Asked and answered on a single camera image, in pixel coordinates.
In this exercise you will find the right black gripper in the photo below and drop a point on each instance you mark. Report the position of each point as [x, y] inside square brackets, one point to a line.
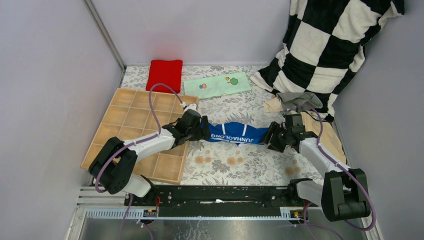
[274, 128]

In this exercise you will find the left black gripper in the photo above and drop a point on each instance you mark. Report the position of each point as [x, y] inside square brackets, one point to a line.
[201, 132]

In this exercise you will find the blue underwear with white lettering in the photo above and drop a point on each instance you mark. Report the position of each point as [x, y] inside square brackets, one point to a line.
[237, 133]

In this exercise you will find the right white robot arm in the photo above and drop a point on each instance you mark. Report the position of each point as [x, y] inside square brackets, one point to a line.
[344, 192]

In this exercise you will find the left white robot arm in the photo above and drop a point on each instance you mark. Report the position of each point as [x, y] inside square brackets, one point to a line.
[113, 166]

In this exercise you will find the floral patterned table mat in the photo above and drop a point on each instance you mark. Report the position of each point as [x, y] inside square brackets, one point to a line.
[224, 163]

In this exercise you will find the grey crumpled cloth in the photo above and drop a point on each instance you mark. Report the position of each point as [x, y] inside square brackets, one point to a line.
[299, 101]

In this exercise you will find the light green patterned cloth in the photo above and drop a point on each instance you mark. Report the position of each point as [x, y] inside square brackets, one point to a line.
[217, 86]

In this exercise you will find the beige cloth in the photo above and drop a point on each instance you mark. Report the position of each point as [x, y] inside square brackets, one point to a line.
[329, 138]

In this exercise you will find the red folded cloth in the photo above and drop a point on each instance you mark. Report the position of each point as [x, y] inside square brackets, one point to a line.
[168, 72]

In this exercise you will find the wooden compartment tray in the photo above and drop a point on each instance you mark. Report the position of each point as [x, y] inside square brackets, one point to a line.
[128, 116]

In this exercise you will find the black white checkered blanket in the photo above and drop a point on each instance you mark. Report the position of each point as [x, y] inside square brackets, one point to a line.
[324, 47]

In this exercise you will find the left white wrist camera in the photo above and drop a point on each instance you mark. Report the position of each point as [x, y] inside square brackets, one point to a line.
[191, 106]

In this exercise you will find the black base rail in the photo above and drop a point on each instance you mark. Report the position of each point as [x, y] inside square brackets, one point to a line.
[194, 201]

